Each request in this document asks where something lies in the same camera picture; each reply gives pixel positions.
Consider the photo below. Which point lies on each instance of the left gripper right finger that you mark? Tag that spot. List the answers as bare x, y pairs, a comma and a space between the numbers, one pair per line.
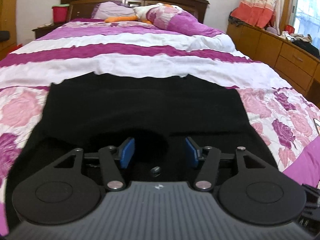
206, 161

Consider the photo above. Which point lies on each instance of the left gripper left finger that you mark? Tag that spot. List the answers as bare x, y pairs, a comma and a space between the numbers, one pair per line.
112, 161

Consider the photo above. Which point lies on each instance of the orange cream curtain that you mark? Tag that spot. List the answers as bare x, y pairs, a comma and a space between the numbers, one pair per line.
260, 13

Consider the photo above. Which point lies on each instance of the red cup on dresser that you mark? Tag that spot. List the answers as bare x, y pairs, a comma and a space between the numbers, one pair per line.
289, 29

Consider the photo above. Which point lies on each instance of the dark wooden nightstand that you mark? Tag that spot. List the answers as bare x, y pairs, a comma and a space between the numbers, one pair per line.
44, 30

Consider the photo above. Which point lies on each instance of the purple floral duvet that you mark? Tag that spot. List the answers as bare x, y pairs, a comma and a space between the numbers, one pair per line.
67, 200

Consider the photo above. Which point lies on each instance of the clothes pile on dresser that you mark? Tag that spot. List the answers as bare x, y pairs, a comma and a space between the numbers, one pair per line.
303, 42

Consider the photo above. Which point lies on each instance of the wooden dresser cabinet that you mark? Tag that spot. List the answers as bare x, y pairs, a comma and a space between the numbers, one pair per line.
298, 67

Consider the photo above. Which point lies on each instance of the red plastic bucket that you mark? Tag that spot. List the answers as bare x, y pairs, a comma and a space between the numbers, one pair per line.
60, 13

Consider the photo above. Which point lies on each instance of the black knit cardigan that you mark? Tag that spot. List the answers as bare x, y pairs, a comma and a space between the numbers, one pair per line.
94, 111

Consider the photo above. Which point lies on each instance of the small black bag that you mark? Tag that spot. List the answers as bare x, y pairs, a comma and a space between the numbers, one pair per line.
4, 35

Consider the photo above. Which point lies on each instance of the rolled floral quilt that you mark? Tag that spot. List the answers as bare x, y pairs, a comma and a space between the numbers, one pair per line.
173, 18

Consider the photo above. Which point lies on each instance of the lavender pillow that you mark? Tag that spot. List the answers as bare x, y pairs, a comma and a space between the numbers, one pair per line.
102, 11

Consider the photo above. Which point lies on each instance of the wooden wardrobe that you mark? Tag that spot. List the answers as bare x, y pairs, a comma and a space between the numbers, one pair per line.
8, 23

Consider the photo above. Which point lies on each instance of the plush duck toy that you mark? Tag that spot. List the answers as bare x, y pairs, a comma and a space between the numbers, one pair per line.
140, 13

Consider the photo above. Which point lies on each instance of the red plastic stool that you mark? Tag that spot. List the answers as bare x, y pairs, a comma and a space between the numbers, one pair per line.
15, 48

